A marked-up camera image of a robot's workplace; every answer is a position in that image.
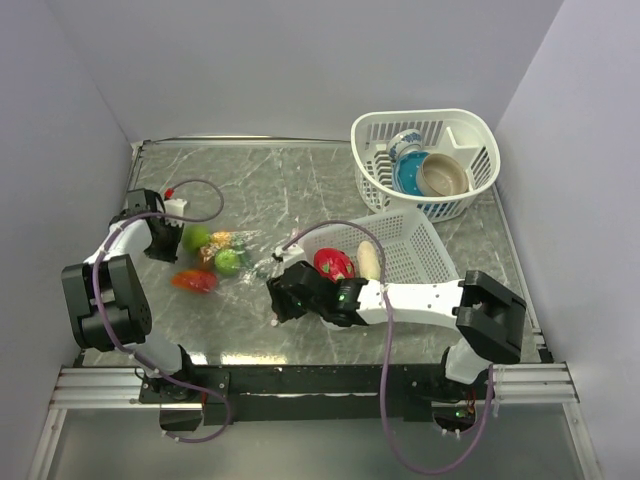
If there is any fake green apple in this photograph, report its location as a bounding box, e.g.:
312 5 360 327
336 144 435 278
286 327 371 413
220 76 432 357
214 248 241 276
181 224 211 254

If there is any fake red dragon fruit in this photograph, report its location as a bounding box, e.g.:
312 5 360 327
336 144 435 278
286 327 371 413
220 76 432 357
313 248 356 282

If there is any fake brown kiwi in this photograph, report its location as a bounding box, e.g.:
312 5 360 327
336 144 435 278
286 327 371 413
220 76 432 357
196 245 218 271

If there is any fake carrot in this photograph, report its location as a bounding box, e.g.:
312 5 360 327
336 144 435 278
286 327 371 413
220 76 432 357
171 270 218 294

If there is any fake orange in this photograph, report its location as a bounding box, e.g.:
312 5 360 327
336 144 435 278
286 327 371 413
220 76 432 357
210 231 233 249

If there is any clear zip top bag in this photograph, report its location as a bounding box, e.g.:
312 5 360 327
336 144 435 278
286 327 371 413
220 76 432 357
171 225 269 294

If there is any fake white radish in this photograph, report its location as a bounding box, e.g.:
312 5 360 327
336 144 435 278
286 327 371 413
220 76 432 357
356 241 381 281

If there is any fake green chili pepper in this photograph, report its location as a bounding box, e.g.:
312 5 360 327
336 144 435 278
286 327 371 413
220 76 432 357
233 235 268 280

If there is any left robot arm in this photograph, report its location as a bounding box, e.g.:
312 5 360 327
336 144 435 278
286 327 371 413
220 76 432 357
61 189 199 402

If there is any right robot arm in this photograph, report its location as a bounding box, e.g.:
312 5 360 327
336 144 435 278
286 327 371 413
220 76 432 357
266 261 526 399

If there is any rectangular white perforated basket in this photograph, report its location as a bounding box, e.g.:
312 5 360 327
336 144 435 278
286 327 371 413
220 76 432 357
294 207 459 331

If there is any teal plate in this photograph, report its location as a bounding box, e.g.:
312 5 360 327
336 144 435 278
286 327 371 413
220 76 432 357
392 151 429 196

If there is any beige bowl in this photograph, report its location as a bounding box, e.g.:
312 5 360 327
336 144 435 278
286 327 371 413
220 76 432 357
417 153 469 197

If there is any blue white patterned bowl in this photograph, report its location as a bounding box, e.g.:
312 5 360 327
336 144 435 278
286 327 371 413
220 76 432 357
386 129 424 161

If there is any round white dish basket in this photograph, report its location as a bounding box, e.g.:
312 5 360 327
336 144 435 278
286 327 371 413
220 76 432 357
351 109 501 222

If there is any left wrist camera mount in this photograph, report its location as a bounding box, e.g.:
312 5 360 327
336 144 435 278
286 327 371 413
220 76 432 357
163 188 188 218

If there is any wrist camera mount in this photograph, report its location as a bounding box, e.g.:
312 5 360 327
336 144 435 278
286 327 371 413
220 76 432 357
163 188 188 218
272 244 306 268

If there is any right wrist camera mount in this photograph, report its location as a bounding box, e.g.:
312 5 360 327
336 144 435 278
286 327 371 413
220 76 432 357
272 244 306 268

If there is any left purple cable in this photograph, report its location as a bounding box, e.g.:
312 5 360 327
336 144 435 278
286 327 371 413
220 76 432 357
92 179 234 445

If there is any purple cable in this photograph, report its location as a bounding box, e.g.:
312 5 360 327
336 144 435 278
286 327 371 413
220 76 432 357
92 179 234 445
279 220 496 475

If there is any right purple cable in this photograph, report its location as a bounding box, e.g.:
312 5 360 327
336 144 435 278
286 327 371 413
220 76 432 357
279 220 496 475

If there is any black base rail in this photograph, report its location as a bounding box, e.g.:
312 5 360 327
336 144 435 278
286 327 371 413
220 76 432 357
139 364 488 430

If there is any aluminium frame rail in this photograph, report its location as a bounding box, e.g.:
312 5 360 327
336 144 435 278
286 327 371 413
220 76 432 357
49 363 579 409

